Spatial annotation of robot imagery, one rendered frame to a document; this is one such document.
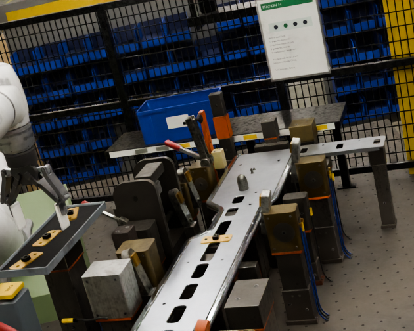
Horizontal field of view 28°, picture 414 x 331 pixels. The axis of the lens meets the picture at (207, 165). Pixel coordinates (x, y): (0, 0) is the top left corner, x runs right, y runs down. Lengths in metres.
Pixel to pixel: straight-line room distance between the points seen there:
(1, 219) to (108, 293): 0.69
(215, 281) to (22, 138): 0.58
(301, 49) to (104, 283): 1.42
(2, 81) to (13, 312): 0.52
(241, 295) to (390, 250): 0.89
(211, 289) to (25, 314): 0.44
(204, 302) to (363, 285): 0.69
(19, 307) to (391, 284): 1.11
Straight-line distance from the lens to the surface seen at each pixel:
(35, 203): 2.81
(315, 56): 3.05
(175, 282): 2.06
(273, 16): 3.04
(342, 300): 2.43
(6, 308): 1.90
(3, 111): 1.86
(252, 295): 1.85
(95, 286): 1.97
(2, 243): 2.58
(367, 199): 3.04
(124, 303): 1.96
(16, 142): 1.99
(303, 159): 2.54
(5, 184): 2.10
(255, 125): 3.02
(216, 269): 2.07
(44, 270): 1.94
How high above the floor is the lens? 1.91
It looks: 19 degrees down
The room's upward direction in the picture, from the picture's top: 14 degrees counter-clockwise
